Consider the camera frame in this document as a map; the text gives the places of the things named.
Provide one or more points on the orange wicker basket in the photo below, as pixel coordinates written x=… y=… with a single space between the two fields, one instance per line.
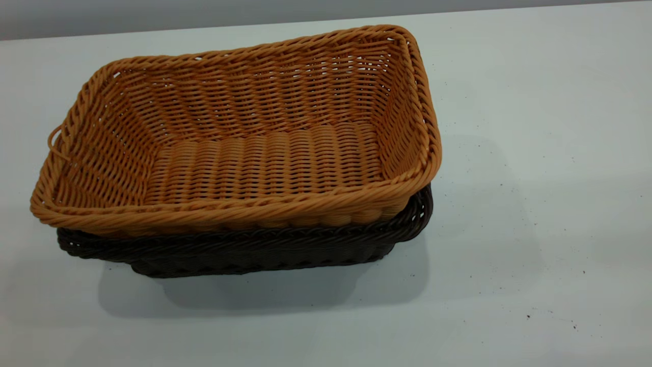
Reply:
x=265 y=163

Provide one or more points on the black wicker basket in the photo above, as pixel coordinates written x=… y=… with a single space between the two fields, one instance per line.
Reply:
x=254 y=252

